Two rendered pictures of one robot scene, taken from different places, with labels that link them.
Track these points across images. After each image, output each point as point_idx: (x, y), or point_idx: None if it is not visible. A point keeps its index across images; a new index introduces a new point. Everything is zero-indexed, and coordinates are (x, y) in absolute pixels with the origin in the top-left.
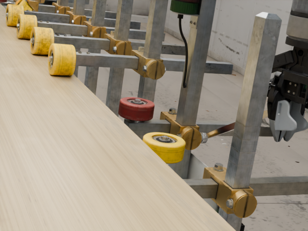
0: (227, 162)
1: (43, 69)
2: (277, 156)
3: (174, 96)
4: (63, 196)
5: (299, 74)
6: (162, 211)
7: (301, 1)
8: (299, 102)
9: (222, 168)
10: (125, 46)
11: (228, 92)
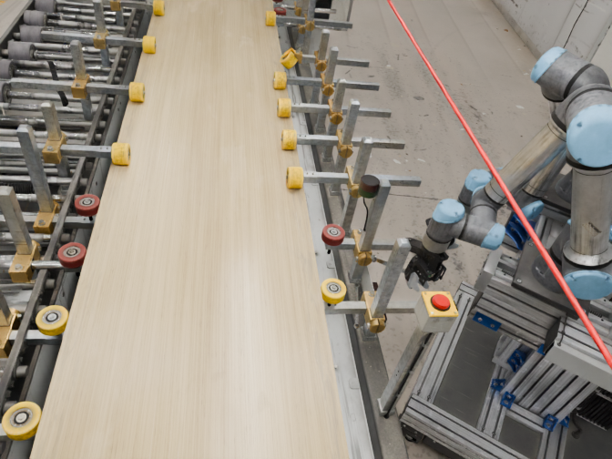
0: (456, 153)
1: (283, 177)
2: (505, 147)
3: (436, 63)
4: (258, 351)
5: (423, 267)
6: (305, 369)
7: (431, 229)
8: (421, 283)
9: (374, 293)
10: (347, 150)
11: (490, 57)
